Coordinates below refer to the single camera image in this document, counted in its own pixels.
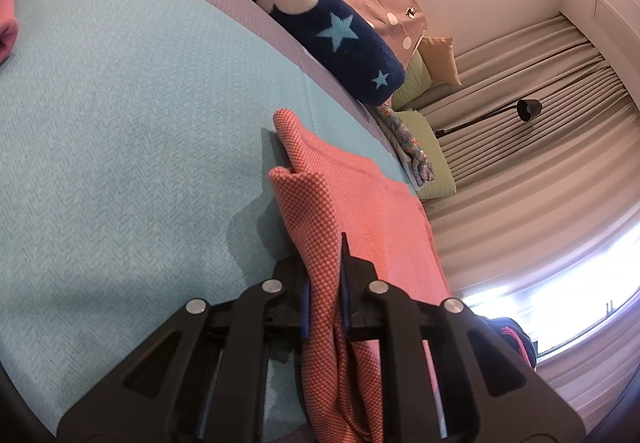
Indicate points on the coral red knit shirt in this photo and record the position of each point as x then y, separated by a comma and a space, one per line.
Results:
329, 199

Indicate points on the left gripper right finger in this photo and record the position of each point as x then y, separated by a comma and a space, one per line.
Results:
447, 376

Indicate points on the green pillow far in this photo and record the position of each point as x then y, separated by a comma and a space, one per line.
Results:
417, 80

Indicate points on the blue and grey bedspread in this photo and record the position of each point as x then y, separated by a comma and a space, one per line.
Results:
136, 143

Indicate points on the dark clothes pile with pink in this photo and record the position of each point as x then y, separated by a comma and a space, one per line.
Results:
513, 334

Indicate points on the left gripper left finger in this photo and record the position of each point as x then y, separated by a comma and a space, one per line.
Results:
202, 375

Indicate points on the pink folded garment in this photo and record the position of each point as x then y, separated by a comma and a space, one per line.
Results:
8, 28

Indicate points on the tan beige cushion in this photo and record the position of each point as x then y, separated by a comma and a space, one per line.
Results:
438, 57

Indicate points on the green pillow near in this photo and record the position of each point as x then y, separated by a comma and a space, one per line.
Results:
443, 184

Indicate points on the black floor lamp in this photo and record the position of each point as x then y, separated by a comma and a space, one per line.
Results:
525, 109

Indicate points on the navy fleece star garment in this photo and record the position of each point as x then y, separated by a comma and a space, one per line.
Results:
341, 41

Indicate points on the beige pleated curtain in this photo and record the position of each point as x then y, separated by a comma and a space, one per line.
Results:
544, 226

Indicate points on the green pillow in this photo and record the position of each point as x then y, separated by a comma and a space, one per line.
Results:
443, 184
417, 80

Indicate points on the folded floral patterned garment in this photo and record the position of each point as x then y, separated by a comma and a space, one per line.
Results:
413, 157

